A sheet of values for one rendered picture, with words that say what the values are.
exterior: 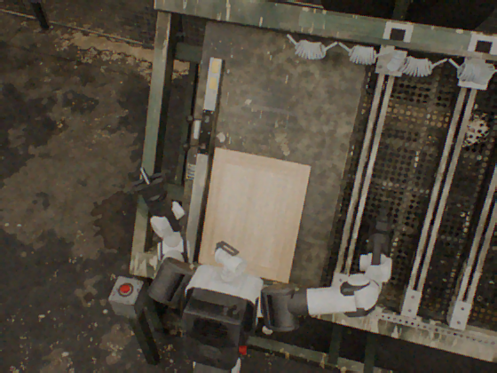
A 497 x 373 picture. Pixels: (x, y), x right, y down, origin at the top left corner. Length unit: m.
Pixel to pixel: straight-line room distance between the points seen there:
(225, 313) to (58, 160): 2.69
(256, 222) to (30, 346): 1.72
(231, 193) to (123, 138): 2.04
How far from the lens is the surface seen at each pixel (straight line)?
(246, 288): 1.87
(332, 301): 1.84
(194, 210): 2.35
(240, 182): 2.29
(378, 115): 2.18
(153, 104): 2.32
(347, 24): 2.11
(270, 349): 3.04
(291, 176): 2.25
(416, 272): 2.32
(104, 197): 3.88
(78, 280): 3.57
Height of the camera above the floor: 3.04
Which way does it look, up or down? 52 degrees down
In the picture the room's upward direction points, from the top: 2 degrees clockwise
